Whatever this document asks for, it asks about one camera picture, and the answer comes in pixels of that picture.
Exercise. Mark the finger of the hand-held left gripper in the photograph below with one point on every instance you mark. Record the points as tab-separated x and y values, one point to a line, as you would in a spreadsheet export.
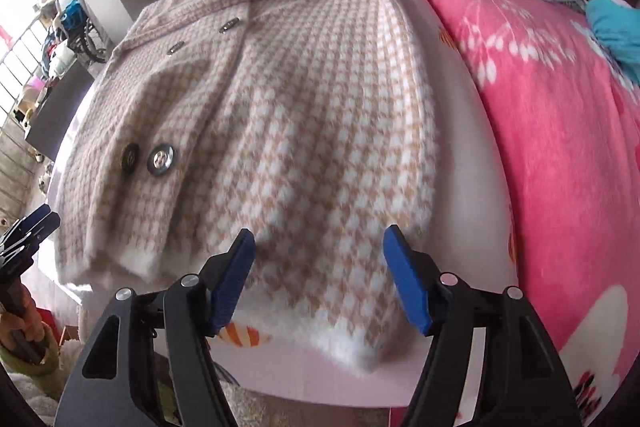
37	232
30	218

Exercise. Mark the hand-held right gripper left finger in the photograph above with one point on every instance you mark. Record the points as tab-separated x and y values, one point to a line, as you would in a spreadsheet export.
230	287

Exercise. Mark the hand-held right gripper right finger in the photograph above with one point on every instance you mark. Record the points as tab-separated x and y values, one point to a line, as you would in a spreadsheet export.
407	287

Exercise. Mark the beige houndstooth knit coat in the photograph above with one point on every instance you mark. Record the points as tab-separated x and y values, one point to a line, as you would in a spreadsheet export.
280	122

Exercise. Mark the person's left forearm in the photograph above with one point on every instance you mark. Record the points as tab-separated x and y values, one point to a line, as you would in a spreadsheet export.
45	362

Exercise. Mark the person's left hand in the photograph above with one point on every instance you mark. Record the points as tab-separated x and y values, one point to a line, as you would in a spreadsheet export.
31	329

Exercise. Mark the beige shoes pair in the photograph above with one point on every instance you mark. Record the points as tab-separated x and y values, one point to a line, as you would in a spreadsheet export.
42	172

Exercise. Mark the dark grey cabinet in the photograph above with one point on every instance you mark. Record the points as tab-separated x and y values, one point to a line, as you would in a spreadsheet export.
55	117

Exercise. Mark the metal window railing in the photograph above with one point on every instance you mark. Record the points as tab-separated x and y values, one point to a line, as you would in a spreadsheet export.
15	72

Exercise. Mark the wheelchair with blue bag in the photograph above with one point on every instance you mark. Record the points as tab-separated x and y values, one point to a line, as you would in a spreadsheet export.
75	32

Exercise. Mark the pink floral blanket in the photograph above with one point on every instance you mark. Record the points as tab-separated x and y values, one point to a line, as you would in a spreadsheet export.
560	157

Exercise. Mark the teal cloth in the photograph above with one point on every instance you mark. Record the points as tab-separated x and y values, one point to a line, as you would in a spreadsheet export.
615	32

